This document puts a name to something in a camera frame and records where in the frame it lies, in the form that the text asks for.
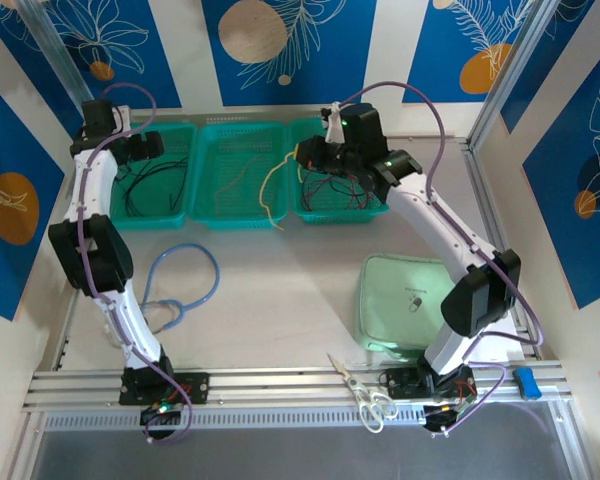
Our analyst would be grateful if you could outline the blue stethoscope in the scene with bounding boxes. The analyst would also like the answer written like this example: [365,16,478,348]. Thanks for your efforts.
[139,242,221,335]

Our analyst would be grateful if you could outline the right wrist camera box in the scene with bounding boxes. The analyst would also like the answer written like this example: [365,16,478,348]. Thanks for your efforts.
[320,102,346,144]

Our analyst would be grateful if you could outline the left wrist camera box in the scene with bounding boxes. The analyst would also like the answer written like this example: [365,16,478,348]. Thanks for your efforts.
[113,103,132,134]

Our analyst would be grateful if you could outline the black controller board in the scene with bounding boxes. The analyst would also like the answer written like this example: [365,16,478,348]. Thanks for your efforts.
[139,402,184,427]
[422,402,476,439]

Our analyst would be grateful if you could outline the mint green zip pouch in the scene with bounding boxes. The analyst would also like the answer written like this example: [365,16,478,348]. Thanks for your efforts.
[352,253,476,361]

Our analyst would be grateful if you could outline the blue plastic clip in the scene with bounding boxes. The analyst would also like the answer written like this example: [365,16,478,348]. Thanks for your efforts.
[512,367,540,401]

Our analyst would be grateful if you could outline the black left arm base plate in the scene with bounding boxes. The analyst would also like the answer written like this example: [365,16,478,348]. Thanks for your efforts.
[118,372,210,406]

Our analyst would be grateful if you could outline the aluminium corner post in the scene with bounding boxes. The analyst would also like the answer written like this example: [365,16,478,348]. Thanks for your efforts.
[467,0,564,147]
[17,0,109,134]

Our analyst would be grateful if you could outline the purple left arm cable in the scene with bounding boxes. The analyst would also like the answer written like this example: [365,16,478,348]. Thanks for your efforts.
[77,82,194,446]

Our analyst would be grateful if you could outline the white handled scissors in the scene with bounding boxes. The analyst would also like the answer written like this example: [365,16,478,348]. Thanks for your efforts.
[326,352,400,435]

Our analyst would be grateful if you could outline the slotted grey cable duct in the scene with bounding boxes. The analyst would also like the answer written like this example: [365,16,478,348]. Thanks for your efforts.
[43,405,556,432]

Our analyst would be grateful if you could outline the grey metal panel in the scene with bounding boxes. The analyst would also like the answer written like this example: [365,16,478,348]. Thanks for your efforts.
[29,424,581,480]

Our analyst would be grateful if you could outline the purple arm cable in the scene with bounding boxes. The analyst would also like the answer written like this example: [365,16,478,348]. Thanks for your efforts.
[334,80,546,436]
[77,82,194,446]

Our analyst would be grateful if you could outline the aluminium front rail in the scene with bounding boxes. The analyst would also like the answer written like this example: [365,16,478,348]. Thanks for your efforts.
[22,367,576,412]

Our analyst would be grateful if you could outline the teal plastic mesh basket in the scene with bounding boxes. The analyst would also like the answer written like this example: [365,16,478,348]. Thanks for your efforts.
[187,121,290,232]
[108,122,200,232]
[287,117,393,225]

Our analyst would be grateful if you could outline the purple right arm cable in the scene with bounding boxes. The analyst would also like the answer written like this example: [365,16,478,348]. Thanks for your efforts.
[334,80,546,436]

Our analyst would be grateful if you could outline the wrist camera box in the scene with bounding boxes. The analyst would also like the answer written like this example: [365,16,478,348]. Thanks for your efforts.
[113,103,132,134]
[320,102,346,144]

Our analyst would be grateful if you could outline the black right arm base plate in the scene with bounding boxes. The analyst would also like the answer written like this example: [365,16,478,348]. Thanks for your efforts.
[385,367,476,401]

